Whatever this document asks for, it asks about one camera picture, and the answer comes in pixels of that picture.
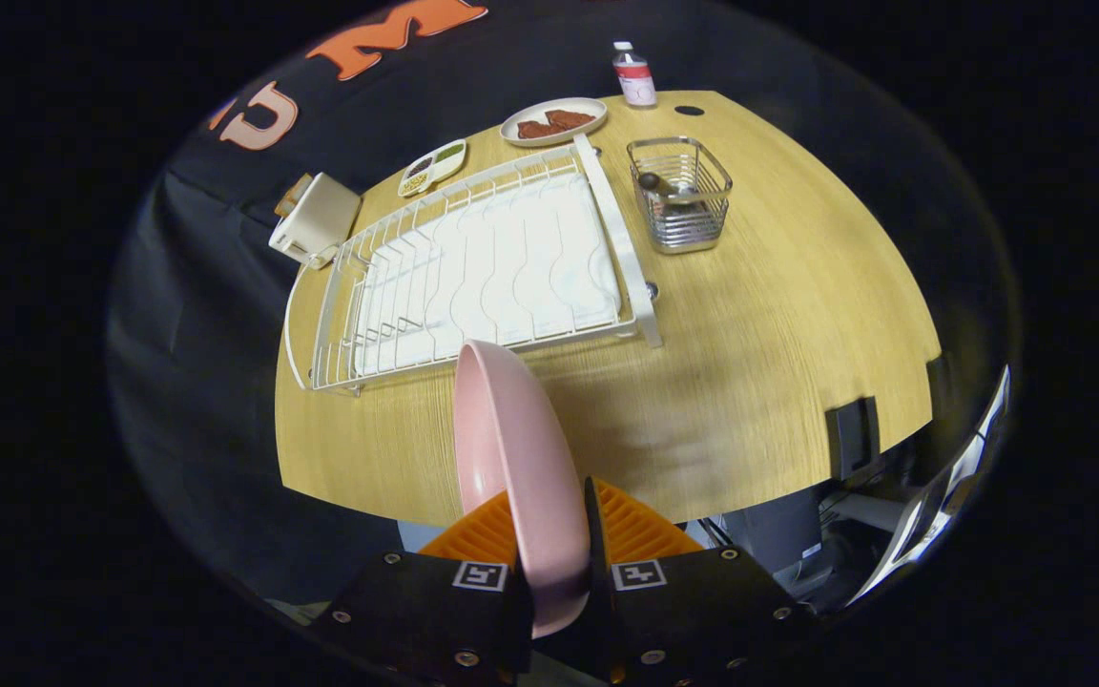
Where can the cream plate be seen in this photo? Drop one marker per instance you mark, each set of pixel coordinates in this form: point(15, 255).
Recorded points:
point(521, 136)

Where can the clear bottle with red label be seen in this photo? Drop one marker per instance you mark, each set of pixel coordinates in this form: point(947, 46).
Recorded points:
point(636, 81)

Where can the brown toast slice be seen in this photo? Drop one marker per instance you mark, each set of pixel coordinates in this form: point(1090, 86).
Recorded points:
point(295, 194)

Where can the white divided snack tray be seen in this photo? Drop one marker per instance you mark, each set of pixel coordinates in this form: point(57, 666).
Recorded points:
point(430, 170)

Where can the black table bracket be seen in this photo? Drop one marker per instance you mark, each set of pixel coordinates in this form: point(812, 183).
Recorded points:
point(853, 437)

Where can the white drip mat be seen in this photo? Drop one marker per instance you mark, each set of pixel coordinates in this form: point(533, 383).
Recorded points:
point(535, 250)

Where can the pink plate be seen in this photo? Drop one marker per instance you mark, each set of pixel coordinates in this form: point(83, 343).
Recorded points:
point(521, 458)

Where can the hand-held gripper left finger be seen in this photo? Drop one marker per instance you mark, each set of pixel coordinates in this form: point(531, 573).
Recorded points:
point(425, 611)

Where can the dark box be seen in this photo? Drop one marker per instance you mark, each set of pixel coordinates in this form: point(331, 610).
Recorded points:
point(778, 530)

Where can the white toaster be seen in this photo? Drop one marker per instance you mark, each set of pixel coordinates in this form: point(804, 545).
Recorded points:
point(321, 224)

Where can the red meat piece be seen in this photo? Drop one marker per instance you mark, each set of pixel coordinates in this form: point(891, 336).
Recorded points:
point(537, 130)
point(570, 120)

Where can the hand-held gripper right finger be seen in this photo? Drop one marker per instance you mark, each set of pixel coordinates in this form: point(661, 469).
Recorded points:
point(595, 544)

